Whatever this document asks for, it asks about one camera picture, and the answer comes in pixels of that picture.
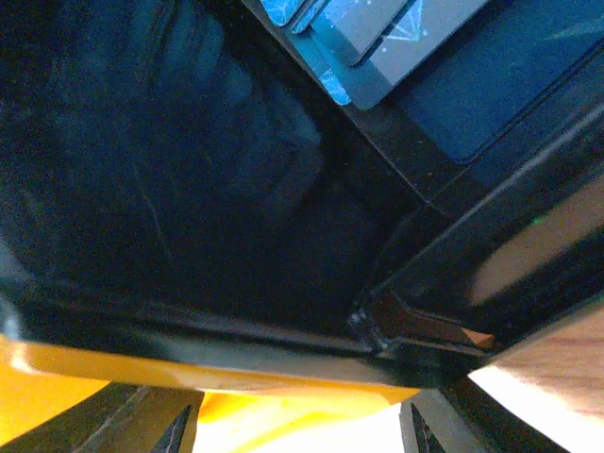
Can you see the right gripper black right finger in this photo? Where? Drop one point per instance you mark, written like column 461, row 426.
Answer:
column 463, row 418

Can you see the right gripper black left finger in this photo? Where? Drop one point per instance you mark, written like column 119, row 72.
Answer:
column 119, row 418

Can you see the yellow middle card bin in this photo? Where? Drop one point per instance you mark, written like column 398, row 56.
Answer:
column 63, row 399

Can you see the black right card bin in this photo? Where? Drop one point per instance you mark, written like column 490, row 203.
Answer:
column 177, row 184

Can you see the blue card stack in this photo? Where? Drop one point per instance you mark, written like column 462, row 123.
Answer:
column 462, row 70

